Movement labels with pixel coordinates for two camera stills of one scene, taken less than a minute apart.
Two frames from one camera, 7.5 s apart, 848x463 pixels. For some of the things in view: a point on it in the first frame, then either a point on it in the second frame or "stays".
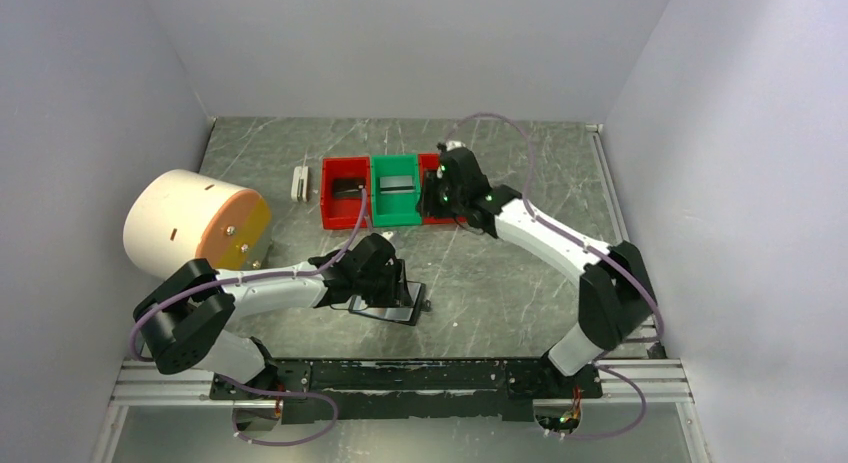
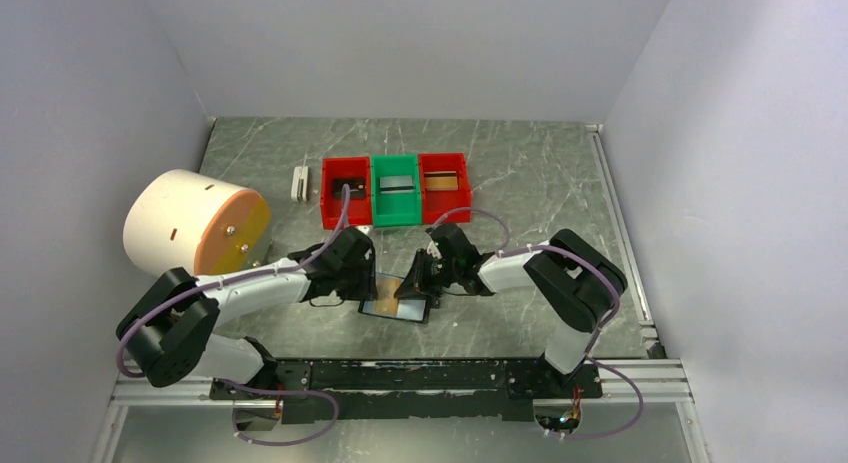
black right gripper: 431,184 -> 416,283
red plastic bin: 343,212 stays
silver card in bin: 397,185 stays
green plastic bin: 395,210 stays
